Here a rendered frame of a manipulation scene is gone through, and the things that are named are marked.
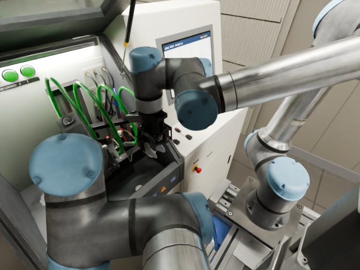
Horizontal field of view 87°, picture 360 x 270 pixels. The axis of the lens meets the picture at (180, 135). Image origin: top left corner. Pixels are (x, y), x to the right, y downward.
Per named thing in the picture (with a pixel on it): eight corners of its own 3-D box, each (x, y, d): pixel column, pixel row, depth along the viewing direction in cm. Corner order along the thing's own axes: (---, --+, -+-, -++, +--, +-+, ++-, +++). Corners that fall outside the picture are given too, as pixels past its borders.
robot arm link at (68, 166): (23, 211, 20) (20, 132, 21) (58, 190, 31) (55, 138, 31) (102, 199, 22) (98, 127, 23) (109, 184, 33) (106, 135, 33)
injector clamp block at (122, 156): (99, 198, 95) (90, 180, 85) (89, 186, 100) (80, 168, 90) (151, 160, 114) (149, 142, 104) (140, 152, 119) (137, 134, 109)
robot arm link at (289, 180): (264, 214, 59) (280, 190, 50) (249, 178, 69) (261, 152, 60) (301, 211, 60) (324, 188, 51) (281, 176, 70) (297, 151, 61)
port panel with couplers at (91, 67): (98, 119, 108) (80, 64, 87) (95, 116, 109) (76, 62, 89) (118, 109, 115) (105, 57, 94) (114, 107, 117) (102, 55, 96)
